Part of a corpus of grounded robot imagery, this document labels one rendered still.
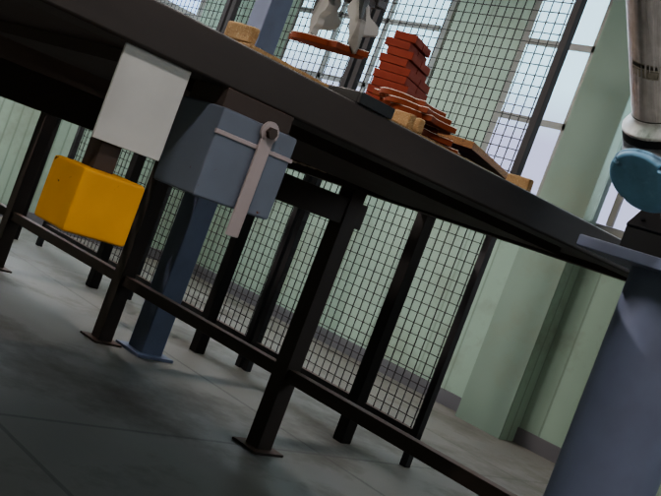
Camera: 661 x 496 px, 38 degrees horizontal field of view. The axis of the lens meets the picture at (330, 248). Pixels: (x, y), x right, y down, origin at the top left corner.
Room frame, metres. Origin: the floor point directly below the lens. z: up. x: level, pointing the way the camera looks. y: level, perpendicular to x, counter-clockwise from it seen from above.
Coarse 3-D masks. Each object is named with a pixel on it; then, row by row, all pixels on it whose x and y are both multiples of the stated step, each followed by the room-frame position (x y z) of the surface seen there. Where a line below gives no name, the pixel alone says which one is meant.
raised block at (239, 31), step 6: (228, 24) 1.43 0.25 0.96; (234, 24) 1.42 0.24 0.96; (240, 24) 1.41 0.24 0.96; (228, 30) 1.42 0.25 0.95; (234, 30) 1.41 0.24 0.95; (240, 30) 1.41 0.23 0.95; (246, 30) 1.40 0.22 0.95; (252, 30) 1.39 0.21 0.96; (258, 30) 1.40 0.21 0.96; (234, 36) 1.41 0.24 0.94; (240, 36) 1.40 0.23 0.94; (246, 36) 1.40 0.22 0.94; (252, 36) 1.40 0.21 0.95; (246, 42) 1.40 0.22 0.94; (252, 42) 1.40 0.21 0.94
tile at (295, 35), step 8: (296, 32) 1.59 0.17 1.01; (304, 32) 1.58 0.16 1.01; (296, 40) 1.66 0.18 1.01; (304, 40) 1.61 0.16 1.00; (312, 40) 1.58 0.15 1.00; (320, 40) 1.58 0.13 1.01; (328, 40) 1.59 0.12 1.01; (336, 40) 1.57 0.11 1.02; (320, 48) 1.70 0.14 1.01; (328, 48) 1.64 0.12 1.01; (336, 48) 1.59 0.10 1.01; (344, 48) 1.60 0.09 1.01; (352, 56) 1.68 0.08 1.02; (360, 56) 1.62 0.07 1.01
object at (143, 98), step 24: (120, 72) 1.16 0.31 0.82; (144, 72) 1.18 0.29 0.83; (168, 72) 1.20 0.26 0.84; (120, 96) 1.17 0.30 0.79; (144, 96) 1.19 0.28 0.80; (168, 96) 1.21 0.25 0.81; (96, 120) 1.16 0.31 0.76; (120, 120) 1.18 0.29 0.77; (144, 120) 1.20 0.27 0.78; (168, 120) 1.22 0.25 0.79; (120, 144) 1.18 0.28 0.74; (144, 144) 1.21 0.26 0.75
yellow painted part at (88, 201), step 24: (96, 144) 1.18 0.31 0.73; (72, 168) 1.15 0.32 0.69; (96, 168) 1.18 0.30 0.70; (48, 192) 1.17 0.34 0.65; (72, 192) 1.14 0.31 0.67; (96, 192) 1.15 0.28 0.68; (120, 192) 1.17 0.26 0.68; (48, 216) 1.16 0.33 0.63; (72, 216) 1.14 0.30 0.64; (96, 216) 1.16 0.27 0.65; (120, 216) 1.18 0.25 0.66; (120, 240) 1.19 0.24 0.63
